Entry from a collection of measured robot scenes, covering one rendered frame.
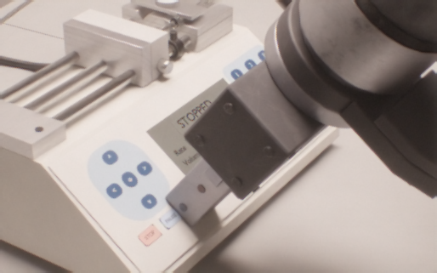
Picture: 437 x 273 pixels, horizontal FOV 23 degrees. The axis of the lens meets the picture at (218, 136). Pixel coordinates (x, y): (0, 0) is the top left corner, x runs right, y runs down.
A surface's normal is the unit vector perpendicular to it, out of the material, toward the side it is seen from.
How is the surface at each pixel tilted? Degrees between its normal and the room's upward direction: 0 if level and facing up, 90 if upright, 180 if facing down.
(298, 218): 0
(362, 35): 97
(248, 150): 90
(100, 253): 87
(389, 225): 0
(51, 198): 87
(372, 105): 36
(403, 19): 99
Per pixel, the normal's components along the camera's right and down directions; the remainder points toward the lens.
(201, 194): -0.56, 0.43
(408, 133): 0.49, -0.52
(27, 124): 0.00, -0.86
